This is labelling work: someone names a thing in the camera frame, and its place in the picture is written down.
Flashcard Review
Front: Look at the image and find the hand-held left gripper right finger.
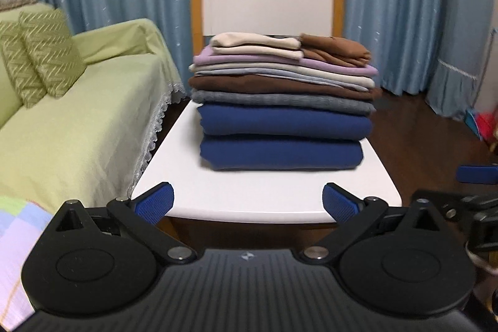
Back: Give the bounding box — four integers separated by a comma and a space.
299, 182, 449, 263

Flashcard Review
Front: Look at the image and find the checkered bed sheet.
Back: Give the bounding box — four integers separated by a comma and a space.
0, 196, 55, 330

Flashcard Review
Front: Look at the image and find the blue cloth covered rack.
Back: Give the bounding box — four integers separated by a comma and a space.
424, 0, 498, 123

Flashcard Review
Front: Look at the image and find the brown garment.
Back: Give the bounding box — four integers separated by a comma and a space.
299, 32, 372, 68

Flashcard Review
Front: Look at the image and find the stack of folded clothes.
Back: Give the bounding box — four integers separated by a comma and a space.
189, 32, 384, 172

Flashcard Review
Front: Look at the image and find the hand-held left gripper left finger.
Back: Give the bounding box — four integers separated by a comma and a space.
50, 182, 198, 265

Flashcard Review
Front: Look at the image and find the colourful toy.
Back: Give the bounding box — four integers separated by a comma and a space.
465, 108, 497, 147

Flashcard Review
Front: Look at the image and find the green covered sofa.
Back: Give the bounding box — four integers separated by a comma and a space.
0, 3, 188, 215

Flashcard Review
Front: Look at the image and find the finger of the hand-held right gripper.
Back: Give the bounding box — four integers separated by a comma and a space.
411, 190, 498, 226
457, 165, 498, 184

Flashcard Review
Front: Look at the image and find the white coffee table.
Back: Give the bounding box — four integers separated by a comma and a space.
130, 98, 403, 222

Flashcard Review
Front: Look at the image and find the green patterned cushion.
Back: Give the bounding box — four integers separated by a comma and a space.
17, 7, 87, 98
0, 21, 47, 109

